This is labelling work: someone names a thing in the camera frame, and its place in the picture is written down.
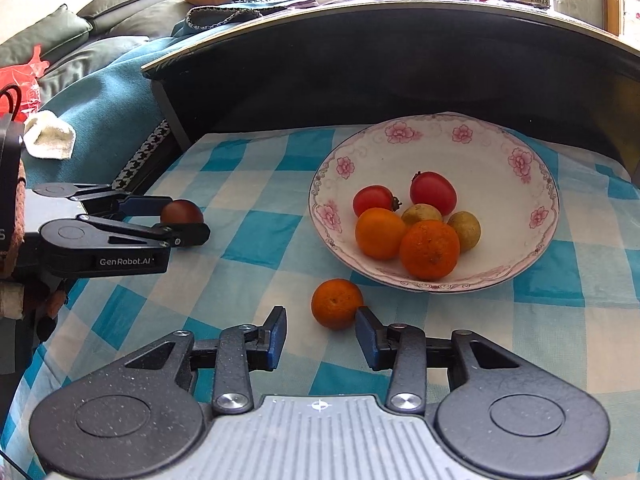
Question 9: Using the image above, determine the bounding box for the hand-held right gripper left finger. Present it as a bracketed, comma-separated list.
[114, 305, 289, 415]

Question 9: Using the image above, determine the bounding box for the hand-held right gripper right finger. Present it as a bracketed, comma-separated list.
[354, 306, 527, 415]

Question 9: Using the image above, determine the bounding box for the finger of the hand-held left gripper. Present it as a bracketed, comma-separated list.
[75, 213, 211, 249]
[32, 182, 165, 217]

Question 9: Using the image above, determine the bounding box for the dark red round fruit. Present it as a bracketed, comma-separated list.
[161, 199, 205, 226]

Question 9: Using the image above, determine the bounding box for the orange mandarin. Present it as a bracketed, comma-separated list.
[399, 219, 461, 282]
[311, 278, 365, 331]
[355, 207, 407, 261]

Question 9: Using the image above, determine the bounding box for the small yellow-green fruit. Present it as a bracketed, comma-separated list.
[446, 211, 482, 254]
[401, 203, 444, 227]

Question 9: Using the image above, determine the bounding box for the red tomato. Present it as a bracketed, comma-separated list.
[352, 185, 402, 218]
[410, 171, 457, 217]

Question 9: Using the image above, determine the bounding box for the white floral plate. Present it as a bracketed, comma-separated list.
[308, 116, 560, 292]

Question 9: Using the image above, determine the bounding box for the person's left hand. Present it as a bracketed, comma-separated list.
[0, 161, 69, 343]

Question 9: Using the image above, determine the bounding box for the blue checkered tablecloth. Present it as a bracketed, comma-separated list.
[0, 122, 640, 480]

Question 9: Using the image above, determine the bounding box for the white towel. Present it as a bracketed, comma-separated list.
[22, 110, 77, 161]

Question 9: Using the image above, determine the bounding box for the teal blanket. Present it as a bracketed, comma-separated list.
[36, 7, 211, 196]

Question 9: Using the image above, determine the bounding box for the red plastic bag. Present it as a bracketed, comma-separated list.
[0, 44, 49, 117]

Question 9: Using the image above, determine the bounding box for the grey sofa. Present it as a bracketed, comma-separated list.
[0, 0, 281, 111]

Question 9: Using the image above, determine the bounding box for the dark coffee table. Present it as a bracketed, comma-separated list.
[141, 0, 640, 187]

